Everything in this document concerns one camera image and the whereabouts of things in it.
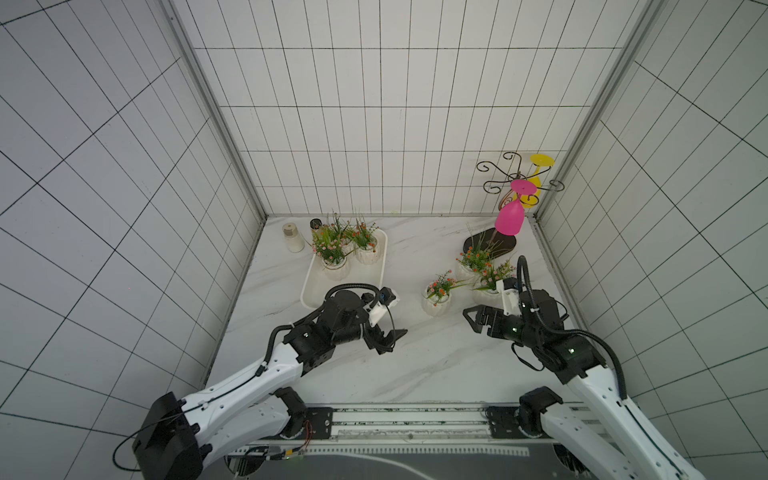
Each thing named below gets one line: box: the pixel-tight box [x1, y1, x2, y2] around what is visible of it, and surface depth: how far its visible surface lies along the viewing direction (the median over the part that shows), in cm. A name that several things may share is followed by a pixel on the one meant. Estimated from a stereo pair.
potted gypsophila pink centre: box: [312, 214, 358, 281], surface depth 97 cm
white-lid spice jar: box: [282, 222, 305, 253], surface depth 106 cm
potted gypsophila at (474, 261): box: [456, 232, 504, 281], surface depth 94 cm
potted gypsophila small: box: [421, 270, 466, 317], surface depth 88 cm
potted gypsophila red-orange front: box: [345, 221, 379, 265], surface depth 102 cm
